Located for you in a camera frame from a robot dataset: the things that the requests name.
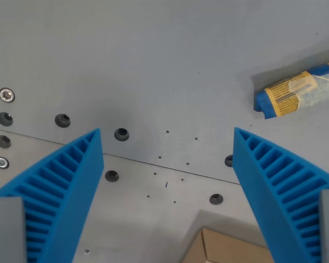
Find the blue yellow labelled tube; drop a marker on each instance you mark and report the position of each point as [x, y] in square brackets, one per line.
[299, 90]

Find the silver hex socket screw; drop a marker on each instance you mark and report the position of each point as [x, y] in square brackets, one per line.
[6, 95]
[2, 162]

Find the brown cardboard box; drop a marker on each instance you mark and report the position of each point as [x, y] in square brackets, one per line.
[224, 248]

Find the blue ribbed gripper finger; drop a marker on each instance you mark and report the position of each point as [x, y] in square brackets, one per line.
[277, 175]
[63, 175]

